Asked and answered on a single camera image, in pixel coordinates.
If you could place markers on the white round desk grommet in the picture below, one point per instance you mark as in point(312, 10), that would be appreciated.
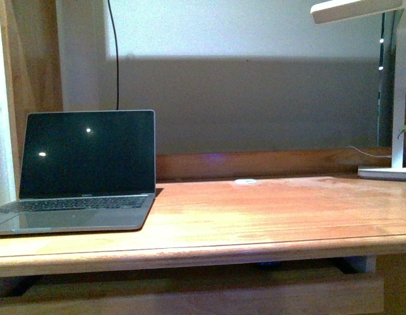
point(244, 181)

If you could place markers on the grey open laptop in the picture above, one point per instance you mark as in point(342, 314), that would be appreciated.
point(84, 172)

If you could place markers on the white desk lamp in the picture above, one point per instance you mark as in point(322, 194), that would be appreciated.
point(333, 11)

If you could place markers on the wooden pull-out drawer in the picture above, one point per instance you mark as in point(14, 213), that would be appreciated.
point(309, 287)

